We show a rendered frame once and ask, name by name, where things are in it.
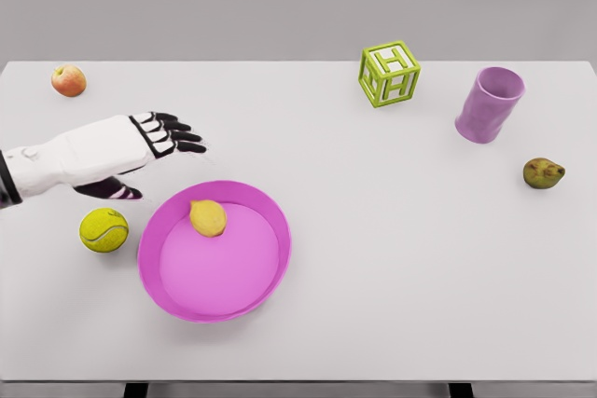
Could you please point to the yellow lemon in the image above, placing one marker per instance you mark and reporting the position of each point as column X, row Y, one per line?
column 208, row 218

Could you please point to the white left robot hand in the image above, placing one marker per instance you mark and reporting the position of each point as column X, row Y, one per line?
column 107, row 144

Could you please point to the green letter H block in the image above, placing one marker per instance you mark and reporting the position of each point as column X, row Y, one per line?
column 390, row 73

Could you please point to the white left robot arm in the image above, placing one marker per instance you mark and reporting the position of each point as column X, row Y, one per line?
column 32, row 167

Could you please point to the pink plate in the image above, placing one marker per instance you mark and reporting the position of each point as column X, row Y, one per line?
column 214, row 253

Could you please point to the red-yellow apple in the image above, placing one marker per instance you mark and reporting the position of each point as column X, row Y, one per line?
column 68, row 80

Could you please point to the yellow-green tennis ball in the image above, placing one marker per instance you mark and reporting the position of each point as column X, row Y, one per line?
column 103, row 230

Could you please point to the green-brown pear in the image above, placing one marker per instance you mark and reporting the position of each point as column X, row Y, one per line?
column 542, row 173

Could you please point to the purple cup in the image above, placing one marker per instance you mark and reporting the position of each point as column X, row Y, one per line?
column 488, row 105

